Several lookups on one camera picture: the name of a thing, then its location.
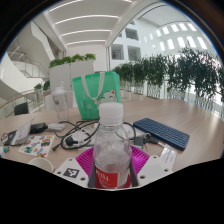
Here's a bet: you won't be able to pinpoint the white chair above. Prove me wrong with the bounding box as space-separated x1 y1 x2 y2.
43 94 75 111

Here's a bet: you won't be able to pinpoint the green tote bag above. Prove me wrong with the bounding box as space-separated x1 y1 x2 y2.
72 70 122 121

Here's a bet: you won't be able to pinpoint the black notebook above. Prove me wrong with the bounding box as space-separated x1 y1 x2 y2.
1 129 18 147

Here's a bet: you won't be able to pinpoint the clear water bottle red label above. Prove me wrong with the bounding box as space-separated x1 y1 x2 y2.
92 102 133 190

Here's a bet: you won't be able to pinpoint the ceiling light strips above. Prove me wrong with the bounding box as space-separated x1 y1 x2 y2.
48 0 134 46

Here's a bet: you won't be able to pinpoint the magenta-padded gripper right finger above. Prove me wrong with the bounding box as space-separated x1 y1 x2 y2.
129 145 174 188

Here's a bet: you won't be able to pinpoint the small white charger box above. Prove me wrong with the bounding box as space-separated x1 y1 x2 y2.
47 122 67 132

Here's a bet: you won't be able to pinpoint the colourful sticker sheet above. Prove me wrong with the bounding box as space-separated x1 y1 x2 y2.
18 133 56 159

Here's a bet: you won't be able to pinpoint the black key bunch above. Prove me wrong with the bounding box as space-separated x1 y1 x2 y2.
134 133 164 149

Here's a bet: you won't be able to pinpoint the clear plastic packet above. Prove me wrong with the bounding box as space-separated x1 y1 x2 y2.
159 144 178 168

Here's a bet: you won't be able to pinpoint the small brown planter with plants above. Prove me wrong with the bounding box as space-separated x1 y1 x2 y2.
33 79 52 101

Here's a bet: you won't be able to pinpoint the printed booklet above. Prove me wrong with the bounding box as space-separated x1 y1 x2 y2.
9 119 34 147

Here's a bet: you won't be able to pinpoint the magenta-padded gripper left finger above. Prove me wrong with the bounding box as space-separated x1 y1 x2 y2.
53 146 98 189

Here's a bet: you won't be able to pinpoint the tangled black cables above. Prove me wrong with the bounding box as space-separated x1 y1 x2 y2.
51 119 138 152

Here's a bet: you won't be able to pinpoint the black chair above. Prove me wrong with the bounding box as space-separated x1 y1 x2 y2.
13 101 30 117

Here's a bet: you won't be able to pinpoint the white cabinet topped with plants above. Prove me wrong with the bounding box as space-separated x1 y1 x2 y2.
48 53 98 101

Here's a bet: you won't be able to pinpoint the small black box device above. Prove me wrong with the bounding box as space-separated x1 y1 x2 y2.
29 122 49 135

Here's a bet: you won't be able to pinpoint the row of green potted trees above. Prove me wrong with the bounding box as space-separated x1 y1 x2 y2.
111 46 224 113

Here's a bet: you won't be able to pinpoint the tall clear drinking bottle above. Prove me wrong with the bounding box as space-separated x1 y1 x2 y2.
51 80 70 123

